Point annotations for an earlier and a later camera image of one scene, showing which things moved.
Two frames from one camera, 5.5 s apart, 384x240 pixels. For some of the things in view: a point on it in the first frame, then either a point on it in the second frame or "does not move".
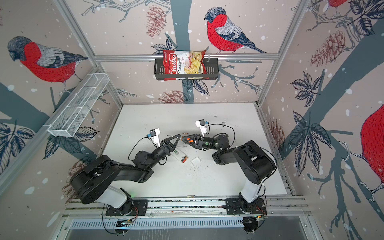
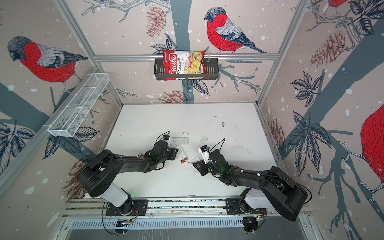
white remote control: [178, 154] does not move
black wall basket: [212, 66] does not move
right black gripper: [200, 143] -> [202, 170]
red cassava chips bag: [180, 65] does not move
